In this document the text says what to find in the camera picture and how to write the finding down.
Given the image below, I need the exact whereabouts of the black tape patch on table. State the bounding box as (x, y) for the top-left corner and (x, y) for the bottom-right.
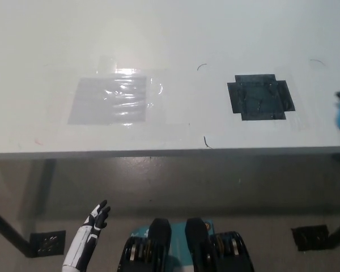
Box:
(226, 73), (296, 121)

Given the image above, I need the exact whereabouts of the grey rectangular patch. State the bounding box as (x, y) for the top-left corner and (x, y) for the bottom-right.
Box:
(67, 76), (147, 125)

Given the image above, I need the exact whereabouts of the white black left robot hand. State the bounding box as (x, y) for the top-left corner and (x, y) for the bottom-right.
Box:
(62, 199), (112, 269)

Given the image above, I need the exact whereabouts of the black teal robot body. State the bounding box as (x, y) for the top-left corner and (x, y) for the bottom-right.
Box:
(116, 217), (254, 272)

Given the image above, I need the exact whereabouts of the clear plastic film sheet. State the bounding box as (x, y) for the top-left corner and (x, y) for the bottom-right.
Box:
(97, 55), (193, 128)

